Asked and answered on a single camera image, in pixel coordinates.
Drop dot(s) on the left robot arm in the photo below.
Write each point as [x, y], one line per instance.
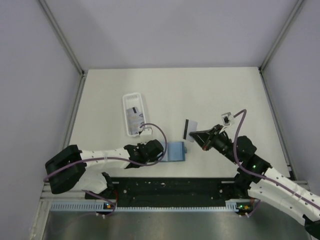
[74, 169]

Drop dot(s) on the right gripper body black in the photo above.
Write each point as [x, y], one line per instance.
[221, 143]

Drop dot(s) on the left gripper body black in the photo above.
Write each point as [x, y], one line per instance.
[150, 160]

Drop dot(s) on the blue leather card holder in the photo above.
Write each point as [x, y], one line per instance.
[176, 152]

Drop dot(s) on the aluminium corner post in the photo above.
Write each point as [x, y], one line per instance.
[294, 13]
[60, 36]

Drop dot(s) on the silver VIP card bottom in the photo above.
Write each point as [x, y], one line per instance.
[134, 127]

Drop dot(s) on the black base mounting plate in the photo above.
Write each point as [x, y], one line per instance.
[217, 188]

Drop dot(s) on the left aluminium corner post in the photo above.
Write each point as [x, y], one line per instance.
[60, 36]

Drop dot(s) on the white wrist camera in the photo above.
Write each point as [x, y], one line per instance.
[145, 132]
[227, 119]

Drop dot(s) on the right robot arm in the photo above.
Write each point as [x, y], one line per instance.
[258, 179]

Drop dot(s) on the silver vip card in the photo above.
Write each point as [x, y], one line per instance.
[189, 126]
[133, 114]
[134, 127]

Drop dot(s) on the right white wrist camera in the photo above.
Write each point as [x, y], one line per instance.
[227, 119]

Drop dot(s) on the grey slotted cable duct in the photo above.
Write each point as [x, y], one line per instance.
[104, 207]

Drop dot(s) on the silver VIP card middle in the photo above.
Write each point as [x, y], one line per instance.
[133, 114]

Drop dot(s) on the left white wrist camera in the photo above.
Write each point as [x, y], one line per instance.
[145, 132]

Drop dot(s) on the right aluminium corner post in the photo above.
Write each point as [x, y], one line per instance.
[294, 13]

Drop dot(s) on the silver VIP card top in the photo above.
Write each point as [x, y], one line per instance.
[189, 126]

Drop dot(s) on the white plastic basket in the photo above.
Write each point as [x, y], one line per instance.
[132, 100]

